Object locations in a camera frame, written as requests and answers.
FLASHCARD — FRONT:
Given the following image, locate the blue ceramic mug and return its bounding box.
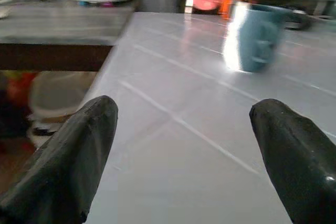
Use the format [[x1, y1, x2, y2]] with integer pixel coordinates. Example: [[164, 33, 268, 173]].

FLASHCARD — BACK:
[[222, 0, 292, 74]]

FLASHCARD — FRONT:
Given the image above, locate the white plastic bucket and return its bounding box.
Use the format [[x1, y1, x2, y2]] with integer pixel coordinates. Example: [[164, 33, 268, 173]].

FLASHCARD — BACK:
[[28, 71, 98, 120]]

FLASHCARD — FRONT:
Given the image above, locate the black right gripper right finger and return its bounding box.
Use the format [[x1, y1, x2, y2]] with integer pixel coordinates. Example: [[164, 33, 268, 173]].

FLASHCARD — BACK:
[[248, 98, 336, 224]]

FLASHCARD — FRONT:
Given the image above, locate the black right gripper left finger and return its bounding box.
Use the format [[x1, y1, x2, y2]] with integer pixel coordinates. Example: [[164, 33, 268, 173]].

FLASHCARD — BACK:
[[0, 95, 119, 224]]

